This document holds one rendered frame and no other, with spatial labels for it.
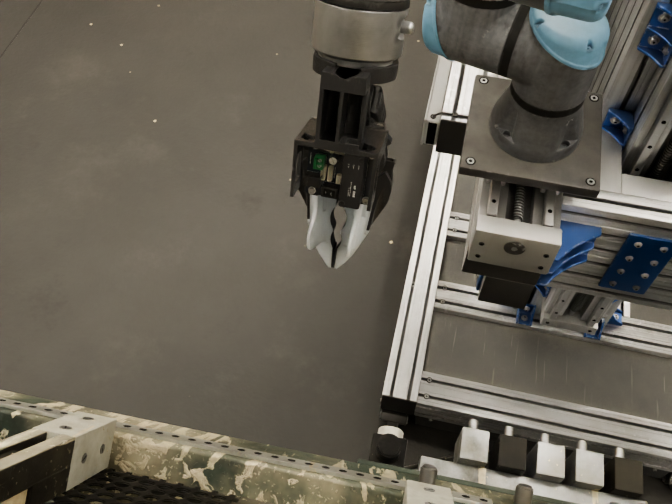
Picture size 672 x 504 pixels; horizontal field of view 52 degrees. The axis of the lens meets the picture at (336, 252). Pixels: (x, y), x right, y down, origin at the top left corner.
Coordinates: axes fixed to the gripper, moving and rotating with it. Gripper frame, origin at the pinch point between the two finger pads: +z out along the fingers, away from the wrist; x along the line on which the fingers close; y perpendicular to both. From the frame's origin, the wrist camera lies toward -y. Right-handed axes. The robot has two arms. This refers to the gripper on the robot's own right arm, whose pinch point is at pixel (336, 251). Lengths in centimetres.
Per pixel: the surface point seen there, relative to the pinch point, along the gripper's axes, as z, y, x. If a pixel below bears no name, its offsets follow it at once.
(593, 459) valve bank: 46, -30, 42
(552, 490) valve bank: 51, -26, 36
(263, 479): 43.3, -7.6, -7.5
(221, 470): 43.4, -7.5, -13.7
